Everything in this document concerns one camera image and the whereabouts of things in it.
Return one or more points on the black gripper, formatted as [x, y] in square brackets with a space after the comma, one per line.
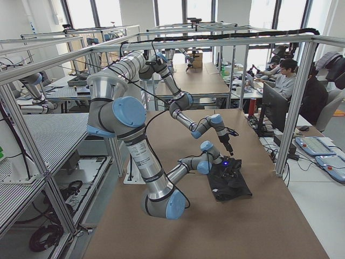
[223, 140]
[228, 171]

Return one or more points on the black graphic t-shirt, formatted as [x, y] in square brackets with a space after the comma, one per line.
[225, 189]

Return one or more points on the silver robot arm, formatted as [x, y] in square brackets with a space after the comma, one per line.
[112, 114]
[139, 63]

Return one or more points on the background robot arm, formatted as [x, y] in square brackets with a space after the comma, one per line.
[40, 105]

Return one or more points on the red thermos bottle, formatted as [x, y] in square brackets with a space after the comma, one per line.
[252, 106]

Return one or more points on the black computer monitor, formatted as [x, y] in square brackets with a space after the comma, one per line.
[274, 107]

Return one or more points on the black computer mouse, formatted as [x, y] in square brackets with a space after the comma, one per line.
[303, 128]

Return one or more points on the cardboard box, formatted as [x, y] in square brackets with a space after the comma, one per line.
[198, 60]

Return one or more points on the person in grey hoodie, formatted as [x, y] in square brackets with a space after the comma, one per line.
[285, 81]

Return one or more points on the far blue teach pendant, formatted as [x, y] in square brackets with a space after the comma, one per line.
[313, 146]

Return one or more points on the blue teach pendant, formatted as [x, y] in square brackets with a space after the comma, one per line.
[333, 165]
[313, 146]

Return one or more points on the person in black jacket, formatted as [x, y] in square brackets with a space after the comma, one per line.
[314, 98]

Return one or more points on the near blue teach pendant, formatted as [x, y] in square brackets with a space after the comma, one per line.
[333, 165]

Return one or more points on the aluminium frame cage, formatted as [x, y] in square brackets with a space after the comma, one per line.
[167, 46]

